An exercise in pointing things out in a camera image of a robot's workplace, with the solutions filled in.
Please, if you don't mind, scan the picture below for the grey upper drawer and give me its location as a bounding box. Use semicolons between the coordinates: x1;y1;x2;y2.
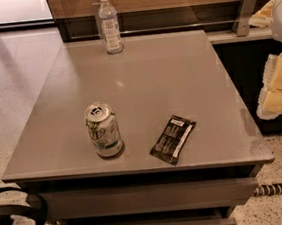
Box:
42;177;257;220

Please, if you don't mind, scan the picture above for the striped white power strip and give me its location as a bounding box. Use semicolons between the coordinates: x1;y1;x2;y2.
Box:
253;183;282;197

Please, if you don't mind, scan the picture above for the metal wall bracket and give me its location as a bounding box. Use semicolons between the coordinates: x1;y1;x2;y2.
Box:
232;0;257;37

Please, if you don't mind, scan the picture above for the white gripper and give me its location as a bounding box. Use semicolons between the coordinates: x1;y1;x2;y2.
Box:
248;0;282;120

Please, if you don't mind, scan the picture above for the clear plastic water bottle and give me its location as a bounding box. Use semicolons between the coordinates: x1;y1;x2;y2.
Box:
98;0;123;54

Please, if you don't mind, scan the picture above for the black snack packet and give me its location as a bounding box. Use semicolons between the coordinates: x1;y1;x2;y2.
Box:
150;115;196;165

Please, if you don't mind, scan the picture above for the green white 7up can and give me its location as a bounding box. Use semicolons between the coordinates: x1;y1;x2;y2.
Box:
84;102;123;158

